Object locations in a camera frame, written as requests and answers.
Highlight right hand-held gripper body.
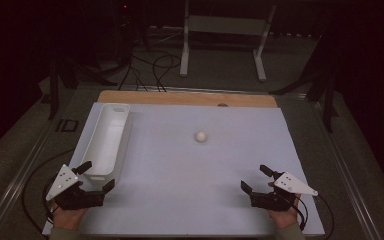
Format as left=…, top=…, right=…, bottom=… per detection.
left=250, top=171, right=319, bottom=212

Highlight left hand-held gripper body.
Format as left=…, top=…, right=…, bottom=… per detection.
left=45, top=164, right=106, bottom=211

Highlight white plastic bin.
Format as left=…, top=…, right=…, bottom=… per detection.
left=79, top=103, right=133, bottom=185

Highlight person's left hand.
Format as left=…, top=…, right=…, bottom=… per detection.
left=51, top=205, right=89, bottom=232

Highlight person's right hand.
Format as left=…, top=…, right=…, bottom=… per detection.
left=268, top=198, right=303, bottom=230

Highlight white table mat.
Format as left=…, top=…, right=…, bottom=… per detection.
left=42, top=102, right=326, bottom=238

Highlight black tripod stand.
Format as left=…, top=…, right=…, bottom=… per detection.
left=269, top=33, right=340, bottom=134
left=47, top=54, right=118, bottom=121

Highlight wooden table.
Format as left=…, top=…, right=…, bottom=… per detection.
left=97, top=89, right=278, bottom=108

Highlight white metal stand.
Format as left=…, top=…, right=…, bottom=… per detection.
left=179, top=0, right=277, bottom=83

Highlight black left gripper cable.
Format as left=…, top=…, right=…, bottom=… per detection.
left=21, top=148, right=76, bottom=234

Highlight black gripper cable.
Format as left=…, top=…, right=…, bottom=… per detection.
left=21, top=148, right=76, bottom=234
left=293, top=192, right=335, bottom=240

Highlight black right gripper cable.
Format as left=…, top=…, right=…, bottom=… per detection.
left=293, top=192, right=335, bottom=240

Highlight aluminium floor rail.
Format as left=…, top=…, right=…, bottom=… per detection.
left=0, top=96, right=78, bottom=240
left=308, top=96, right=383, bottom=240

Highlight black floor cables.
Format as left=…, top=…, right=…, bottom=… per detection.
left=118, top=52, right=183, bottom=93

